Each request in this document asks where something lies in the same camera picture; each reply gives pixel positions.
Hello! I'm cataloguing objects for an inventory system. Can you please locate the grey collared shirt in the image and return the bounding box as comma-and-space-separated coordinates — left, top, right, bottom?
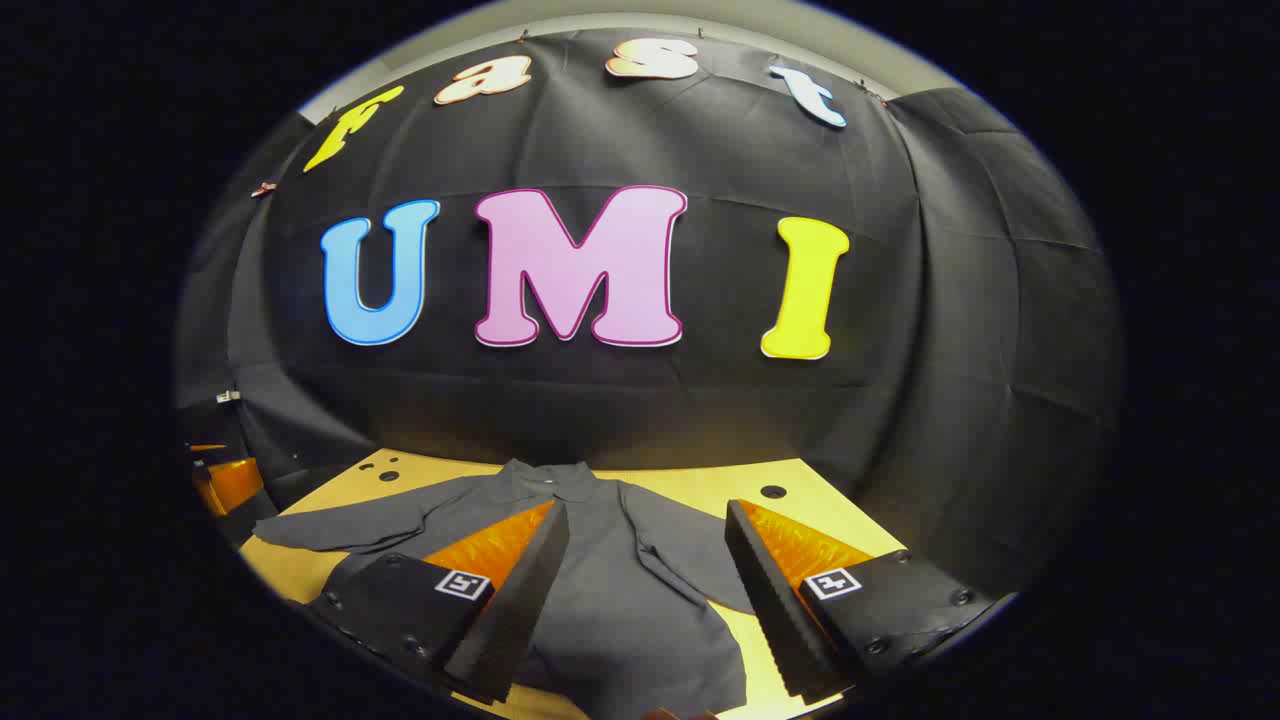
253, 458, 756, 716

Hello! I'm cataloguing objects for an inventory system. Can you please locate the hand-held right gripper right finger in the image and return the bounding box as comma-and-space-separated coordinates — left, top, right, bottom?
724, 499, 1001, 701

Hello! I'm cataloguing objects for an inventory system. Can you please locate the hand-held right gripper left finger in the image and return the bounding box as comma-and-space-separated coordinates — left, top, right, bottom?
305, 500, 572, 704

